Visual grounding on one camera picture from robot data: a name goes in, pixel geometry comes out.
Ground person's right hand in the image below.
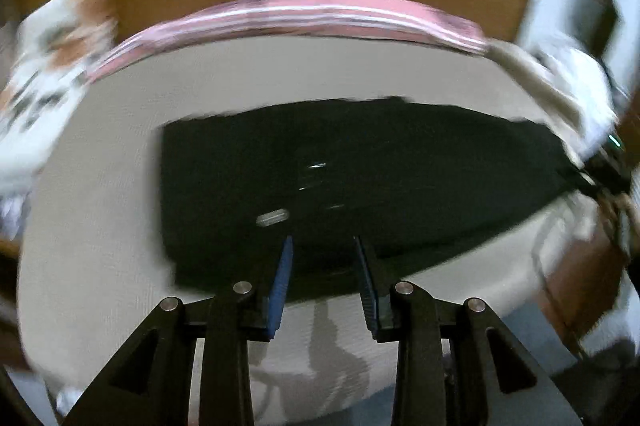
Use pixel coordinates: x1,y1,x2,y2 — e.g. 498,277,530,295
598,194,639,258

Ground beige bed sheet edge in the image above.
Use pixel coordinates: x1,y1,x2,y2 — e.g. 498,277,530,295
486,39,579,158

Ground white dotted cloth bundle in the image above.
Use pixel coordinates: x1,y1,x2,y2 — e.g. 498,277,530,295
537,42,617,156

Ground dark wall mirror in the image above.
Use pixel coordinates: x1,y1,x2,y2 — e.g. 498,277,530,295
568,0,620,58

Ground black pants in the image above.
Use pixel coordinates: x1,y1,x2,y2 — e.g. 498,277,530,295
157,97,584,300

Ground white textured bed mattress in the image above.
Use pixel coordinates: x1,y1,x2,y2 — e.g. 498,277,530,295
17,37,574,425

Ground pink striped baby pillow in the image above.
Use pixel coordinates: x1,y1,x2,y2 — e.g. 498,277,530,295
87,0,488,82

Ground white brown floral pillow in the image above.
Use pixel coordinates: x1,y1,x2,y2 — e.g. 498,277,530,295
1,0,118,194

